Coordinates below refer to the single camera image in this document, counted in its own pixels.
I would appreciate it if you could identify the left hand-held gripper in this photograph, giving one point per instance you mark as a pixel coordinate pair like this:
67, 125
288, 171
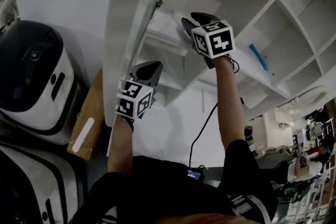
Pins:
135, 99

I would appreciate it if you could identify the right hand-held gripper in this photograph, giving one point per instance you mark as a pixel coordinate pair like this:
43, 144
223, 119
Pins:
219, 42

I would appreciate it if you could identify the white shelf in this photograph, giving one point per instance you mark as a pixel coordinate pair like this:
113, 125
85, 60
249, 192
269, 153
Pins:
288, 34

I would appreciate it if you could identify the person's right forearm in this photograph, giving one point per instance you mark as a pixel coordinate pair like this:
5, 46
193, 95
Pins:
229, 102

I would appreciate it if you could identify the person's left forearm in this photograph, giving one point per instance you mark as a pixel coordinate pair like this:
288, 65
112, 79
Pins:
119, 144

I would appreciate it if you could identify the metal door hinge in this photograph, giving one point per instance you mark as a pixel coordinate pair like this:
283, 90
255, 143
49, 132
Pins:
159, 2

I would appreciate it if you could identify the brown cardboard box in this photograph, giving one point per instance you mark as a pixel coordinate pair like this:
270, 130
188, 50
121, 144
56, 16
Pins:
85, 123

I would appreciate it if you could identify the white cabinet door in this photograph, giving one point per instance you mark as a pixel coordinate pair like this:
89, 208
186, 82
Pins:
118, 34

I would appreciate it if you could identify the turquoise stick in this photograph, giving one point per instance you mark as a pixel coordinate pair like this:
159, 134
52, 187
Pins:
259, 57

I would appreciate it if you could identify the small black screen device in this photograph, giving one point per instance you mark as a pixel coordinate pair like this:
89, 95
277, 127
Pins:
195, 174

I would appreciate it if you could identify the person's black shirt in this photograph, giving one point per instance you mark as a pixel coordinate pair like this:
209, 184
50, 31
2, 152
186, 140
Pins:
168, 191

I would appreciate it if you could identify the white and black robot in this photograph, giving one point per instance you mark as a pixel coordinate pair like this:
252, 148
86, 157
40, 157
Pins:
29, 70
29, 183

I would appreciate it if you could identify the white background table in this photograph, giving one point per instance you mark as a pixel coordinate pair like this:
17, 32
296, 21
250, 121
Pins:
278, 126

